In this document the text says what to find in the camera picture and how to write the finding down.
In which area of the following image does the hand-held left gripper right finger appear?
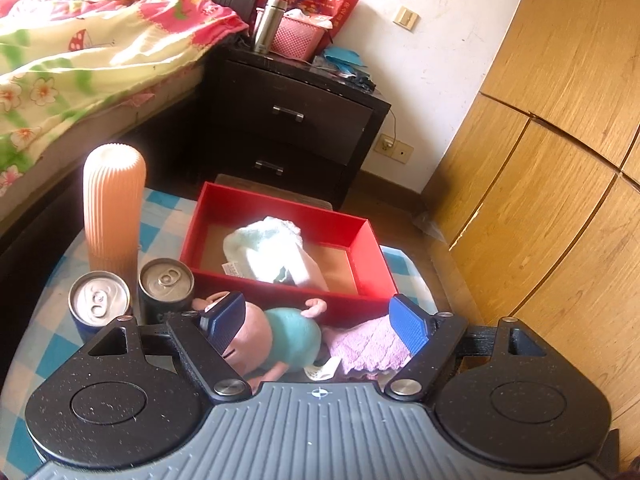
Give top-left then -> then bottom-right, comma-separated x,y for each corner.
384,293 -> 549,404

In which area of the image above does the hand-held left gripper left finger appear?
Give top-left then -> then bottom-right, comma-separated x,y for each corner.
87,291 -> 252,404

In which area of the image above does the purple knit cloth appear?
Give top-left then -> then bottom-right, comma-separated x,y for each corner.
322,315 -> 417,376

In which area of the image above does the plush doll with teal shirt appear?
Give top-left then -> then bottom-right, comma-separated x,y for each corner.
191,291 -> 337,392

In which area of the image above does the red cardboard box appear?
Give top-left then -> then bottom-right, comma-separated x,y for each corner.
179,182 -> 401,332

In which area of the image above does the dark green drink can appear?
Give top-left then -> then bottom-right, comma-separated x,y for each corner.
137,258 -> 196,326

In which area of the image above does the white and green towel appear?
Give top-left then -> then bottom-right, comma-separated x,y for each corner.
221,216 -> 331,293

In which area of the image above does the clear plastic wrap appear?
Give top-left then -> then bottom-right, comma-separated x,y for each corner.
412,210 -> 451,246

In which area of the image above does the blue drink can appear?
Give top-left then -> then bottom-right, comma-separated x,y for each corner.
68,271 -> 133,343

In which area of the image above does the orange ribbed vase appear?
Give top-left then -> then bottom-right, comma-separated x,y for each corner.
82,144 -> 147,286

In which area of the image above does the dark nightstand drawer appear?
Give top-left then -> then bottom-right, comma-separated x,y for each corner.
210,120 -> 361,201
217,57 -> 376,153

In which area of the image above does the blue checkered tablecloth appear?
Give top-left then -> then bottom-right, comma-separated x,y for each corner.
0,187 -> 441,391

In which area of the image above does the wooden wardrobe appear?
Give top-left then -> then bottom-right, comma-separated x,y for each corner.
420,0 -> 640,431

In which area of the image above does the small dark object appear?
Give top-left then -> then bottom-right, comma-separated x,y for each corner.
340,72 -> 376,93

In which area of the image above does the dark wooden nightstand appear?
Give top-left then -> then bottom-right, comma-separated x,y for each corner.
187,42 -> 392,211

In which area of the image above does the pile of blue face masks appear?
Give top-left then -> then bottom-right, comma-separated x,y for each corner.
312,46 -> 366,73

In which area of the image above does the pink plastic basket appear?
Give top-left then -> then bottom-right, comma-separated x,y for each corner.
269,7 -> 333,63

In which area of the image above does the floral quilt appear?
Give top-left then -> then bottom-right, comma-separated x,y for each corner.
0,0 -> 251,196

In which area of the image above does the steel thermos bottle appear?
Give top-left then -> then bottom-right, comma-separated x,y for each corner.
251,0 -> 287,55

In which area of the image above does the white crumpled cloth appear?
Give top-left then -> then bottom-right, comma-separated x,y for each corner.
285,7 -> 333,28

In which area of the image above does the red plastic bag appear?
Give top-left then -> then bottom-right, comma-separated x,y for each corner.
256,0 -> 362,41

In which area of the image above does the wall power socket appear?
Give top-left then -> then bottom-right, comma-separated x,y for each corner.
376,132 -> 416,163

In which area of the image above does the thin charger cable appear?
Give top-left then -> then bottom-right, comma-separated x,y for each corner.
382,105 -> 401,148

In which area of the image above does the dark bed frame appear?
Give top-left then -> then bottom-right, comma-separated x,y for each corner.
0,60 -> 216,251

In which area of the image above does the wall light switch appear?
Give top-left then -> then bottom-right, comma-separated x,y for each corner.
392,6 -> 421,33

